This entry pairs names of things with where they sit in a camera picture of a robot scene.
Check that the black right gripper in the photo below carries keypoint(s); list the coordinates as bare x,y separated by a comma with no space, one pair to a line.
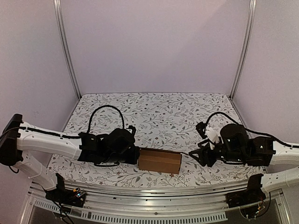
209,153

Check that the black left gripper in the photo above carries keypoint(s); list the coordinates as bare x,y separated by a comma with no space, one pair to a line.
134,157

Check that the brown cardboard box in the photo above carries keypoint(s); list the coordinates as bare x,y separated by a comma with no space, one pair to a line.
158,160

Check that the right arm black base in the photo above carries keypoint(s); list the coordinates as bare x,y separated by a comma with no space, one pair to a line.
252,194

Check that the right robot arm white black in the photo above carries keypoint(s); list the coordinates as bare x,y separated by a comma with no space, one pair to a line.
265,150

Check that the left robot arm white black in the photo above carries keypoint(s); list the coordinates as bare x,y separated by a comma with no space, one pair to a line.
19,138

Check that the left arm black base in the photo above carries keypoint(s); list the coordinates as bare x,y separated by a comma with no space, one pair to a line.
73,197

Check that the floral patterned table mat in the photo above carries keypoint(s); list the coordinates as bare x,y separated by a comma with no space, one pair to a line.
163,121

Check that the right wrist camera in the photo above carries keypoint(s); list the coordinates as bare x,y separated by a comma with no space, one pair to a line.
209,134

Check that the aluminium front rail frame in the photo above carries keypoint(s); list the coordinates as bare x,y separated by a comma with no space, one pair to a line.
183,205

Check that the right aluminium corner post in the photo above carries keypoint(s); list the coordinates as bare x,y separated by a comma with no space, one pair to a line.
245,47

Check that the aluminium corner post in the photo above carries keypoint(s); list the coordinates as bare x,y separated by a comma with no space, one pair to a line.
65,47
245,47

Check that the left aluminium corner post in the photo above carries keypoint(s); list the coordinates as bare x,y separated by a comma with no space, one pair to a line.
65,47

